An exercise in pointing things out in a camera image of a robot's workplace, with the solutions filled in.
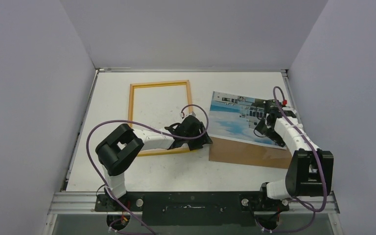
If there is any brown cardboard backing board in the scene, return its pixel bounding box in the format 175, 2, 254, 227
209, 137, 292, 169

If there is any sky and building photo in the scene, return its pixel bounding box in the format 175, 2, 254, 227
208, 91, 286, 150

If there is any yellow picture frame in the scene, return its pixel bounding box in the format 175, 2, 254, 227
128, 80, 192, 157

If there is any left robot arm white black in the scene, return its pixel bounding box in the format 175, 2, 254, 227
95, 115, 212, 211

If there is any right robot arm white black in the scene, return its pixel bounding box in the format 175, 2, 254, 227
255, 99, 334, 210

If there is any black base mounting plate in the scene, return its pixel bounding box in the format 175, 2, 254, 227
94, 191, 289, 227

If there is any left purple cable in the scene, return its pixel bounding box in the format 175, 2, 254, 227
86, 104, 210, 235

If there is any aluminium table rail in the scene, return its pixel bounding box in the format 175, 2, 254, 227
48, 191, 340, 214

